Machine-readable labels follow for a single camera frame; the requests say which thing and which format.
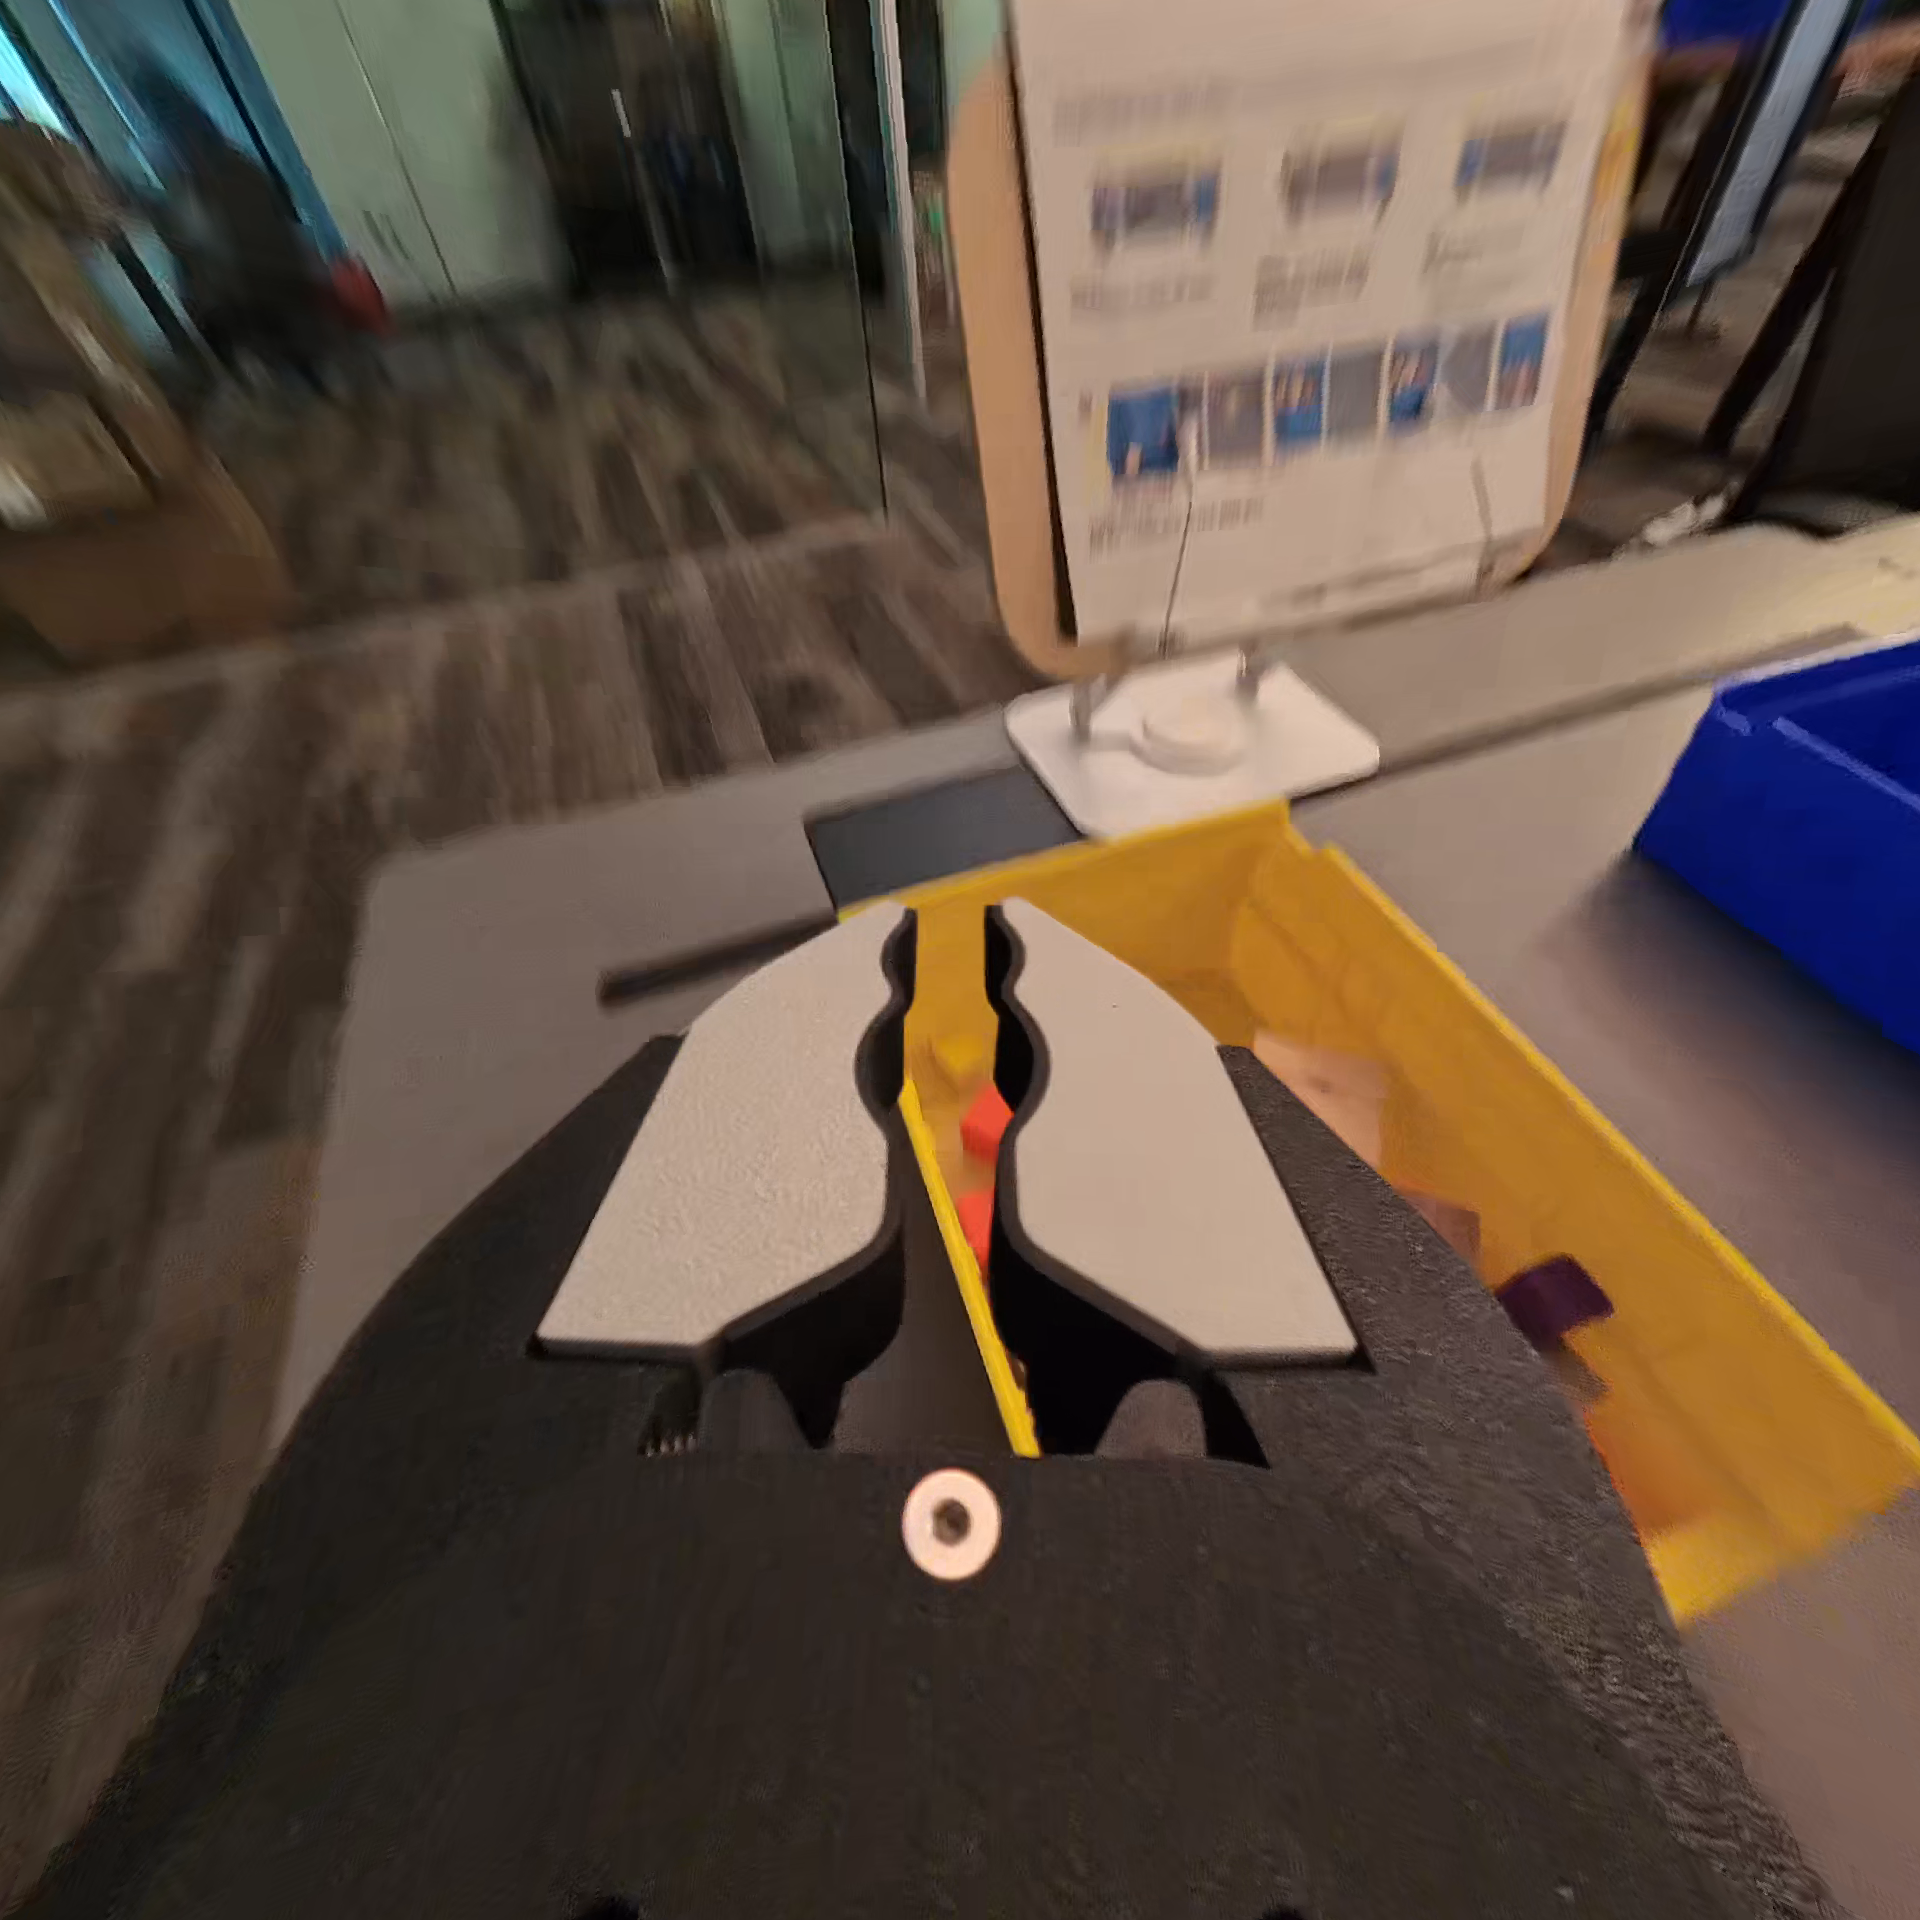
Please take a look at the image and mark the pile of coloured wooden cubes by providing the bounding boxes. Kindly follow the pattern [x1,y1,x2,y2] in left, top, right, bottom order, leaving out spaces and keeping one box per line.
[931,1033,1621,1487]

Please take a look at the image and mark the dark rectangular table plate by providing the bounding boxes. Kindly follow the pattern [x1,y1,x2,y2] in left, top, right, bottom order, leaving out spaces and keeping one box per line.
[805,767,1083,909]

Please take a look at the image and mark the white board stand base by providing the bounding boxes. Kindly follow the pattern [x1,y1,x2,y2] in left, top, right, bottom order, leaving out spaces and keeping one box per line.
[1005,650,1384,840]

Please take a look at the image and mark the yellow plastic box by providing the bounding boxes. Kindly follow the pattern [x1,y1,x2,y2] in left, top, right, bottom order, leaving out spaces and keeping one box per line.
[840,800,1920,1631]

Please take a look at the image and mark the wooden board with instruction sheet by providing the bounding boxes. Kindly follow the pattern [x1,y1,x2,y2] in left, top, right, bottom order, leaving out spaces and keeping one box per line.
[948,0,1639,685]

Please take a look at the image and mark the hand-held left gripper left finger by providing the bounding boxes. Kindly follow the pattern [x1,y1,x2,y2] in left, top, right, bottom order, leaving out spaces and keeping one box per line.
[535,901,918,1443]

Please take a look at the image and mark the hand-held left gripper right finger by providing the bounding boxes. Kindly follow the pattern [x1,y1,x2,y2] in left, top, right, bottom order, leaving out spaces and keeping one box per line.
[983,897,1358,1447]

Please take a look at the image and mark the blue plastic box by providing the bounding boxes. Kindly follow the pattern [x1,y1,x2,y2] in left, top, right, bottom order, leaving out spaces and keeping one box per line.
[1633,638,1920,1054]

